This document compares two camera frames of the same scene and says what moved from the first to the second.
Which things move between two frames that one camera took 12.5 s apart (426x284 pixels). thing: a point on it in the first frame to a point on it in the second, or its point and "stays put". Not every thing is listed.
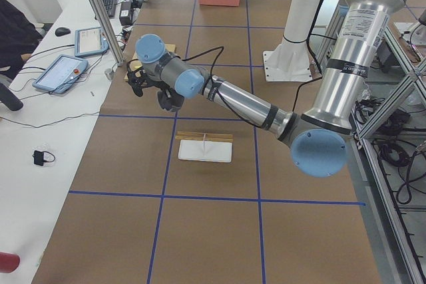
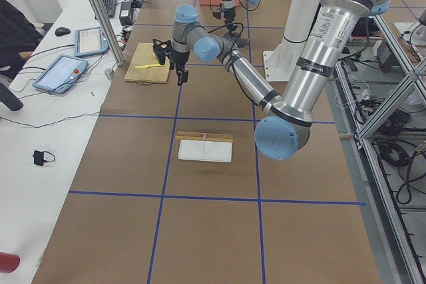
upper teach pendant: (62, 74) stays put
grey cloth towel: (175, 102) to (241, 42)
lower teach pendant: (90, 41) stays put
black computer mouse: (61, 31) stays put
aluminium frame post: (102, 12) stays put
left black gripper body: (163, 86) to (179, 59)
